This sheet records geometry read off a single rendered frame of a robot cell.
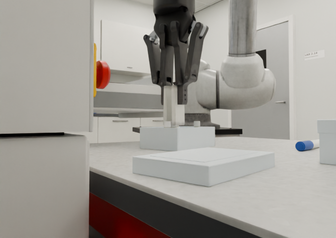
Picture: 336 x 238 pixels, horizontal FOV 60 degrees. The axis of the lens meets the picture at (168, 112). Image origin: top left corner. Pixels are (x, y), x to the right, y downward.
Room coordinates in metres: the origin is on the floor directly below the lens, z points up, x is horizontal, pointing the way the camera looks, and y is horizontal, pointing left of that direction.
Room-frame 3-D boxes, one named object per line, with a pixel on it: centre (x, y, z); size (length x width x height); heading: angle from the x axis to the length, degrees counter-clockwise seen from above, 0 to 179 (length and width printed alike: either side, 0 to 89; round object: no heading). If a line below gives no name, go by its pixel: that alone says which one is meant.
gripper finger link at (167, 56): (0.53, 0.00, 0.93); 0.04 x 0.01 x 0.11; 142
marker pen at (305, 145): (0.52, -0.26, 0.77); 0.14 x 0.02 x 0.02; 135
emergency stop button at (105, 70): (0.41, 0.10, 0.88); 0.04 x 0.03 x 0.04; 35
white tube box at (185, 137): (0.54, -0.02, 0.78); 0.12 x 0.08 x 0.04; 142
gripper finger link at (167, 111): (0.52, 0.00, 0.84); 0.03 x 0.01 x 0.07; 142
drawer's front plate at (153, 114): (0.83, 0.07, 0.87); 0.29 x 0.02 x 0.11; 35
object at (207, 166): (0.30, -0.04, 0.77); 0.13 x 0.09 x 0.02; 138
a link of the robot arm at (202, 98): (1.17, -0.10, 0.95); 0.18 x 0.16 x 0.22; 80
